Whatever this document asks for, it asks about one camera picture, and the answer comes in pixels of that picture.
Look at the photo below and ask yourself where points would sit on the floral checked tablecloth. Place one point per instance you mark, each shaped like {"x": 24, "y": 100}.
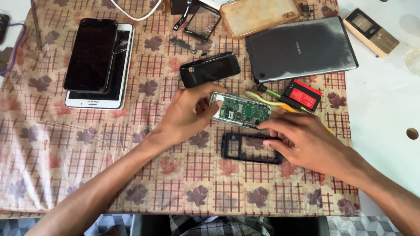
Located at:
{"x": 98, "y": 147}

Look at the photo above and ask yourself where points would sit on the thin metal rod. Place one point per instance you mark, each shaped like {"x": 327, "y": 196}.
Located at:
{"x": 36, "y": 24}

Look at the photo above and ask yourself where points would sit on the person's checked clothing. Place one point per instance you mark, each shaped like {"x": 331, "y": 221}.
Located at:
{"x": 219, "y": 226}

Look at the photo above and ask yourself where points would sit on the person's left hand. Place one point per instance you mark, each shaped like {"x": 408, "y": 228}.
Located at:
{"x": 179, "y": 114}

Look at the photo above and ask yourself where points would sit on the black phone back cover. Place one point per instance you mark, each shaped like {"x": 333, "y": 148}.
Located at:
{"x": 210, "y": 69}

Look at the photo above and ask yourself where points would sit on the black smartphone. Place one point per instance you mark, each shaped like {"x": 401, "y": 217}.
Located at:
{"x": 92, "y": 54}

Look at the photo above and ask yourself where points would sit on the clear glass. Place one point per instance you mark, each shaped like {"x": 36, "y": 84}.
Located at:
{"x": 413, "y": 60}

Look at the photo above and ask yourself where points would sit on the gold keypad phone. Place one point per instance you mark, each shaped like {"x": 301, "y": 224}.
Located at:
{"x": 370, "y": 31}

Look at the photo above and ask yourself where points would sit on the small grey metal part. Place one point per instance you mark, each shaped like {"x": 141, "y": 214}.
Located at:
{"x": 182, "y": 44}

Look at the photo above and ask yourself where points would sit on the grey tablet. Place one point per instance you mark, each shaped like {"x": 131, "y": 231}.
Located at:
{"x": 300, "y": 49}

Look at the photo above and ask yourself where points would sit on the black phone front frame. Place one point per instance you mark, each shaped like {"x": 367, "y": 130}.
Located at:
{"x": 229, "y": 157}

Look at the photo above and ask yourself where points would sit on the yellowed clear phone case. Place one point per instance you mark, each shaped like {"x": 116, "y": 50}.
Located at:
{"x": 259, "y": 16}

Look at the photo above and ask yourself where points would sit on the brown round knob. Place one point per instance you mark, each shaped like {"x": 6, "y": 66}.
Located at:
{"x": 412, "y": 133}

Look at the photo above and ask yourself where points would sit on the person's right hand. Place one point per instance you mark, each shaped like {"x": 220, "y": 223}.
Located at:
{"x": 311, "y": 144}

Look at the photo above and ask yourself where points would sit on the black device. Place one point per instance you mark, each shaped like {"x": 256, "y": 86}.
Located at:
{"x": 3, "y": 28}

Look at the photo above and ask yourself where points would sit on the black framed touch glass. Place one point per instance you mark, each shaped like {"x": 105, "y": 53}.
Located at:
{"x": 201, "y": 23}

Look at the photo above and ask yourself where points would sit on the phone with green circuit board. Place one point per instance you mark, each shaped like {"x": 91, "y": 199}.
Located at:
{"x": 246, "y": 113}

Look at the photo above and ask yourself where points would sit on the black flex strip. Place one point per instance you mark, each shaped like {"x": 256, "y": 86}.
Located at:
{"x": 182, "y": 16}

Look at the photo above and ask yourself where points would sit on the small dark phone parts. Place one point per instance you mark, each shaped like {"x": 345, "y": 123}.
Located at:
{"x": 305, "y": 9}

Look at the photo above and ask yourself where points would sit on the white tablet cracked screen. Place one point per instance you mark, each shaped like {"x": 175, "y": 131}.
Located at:
{"x": 121, "y": 72}

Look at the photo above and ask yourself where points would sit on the red and black battery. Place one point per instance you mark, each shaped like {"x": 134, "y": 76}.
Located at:
{"x": 303, "y": 94}

